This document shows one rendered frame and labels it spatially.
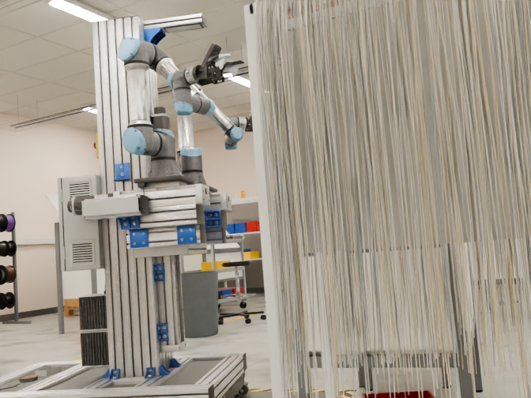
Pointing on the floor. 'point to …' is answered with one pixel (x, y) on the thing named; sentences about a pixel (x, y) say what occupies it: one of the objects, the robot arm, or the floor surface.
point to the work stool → (237, 294)
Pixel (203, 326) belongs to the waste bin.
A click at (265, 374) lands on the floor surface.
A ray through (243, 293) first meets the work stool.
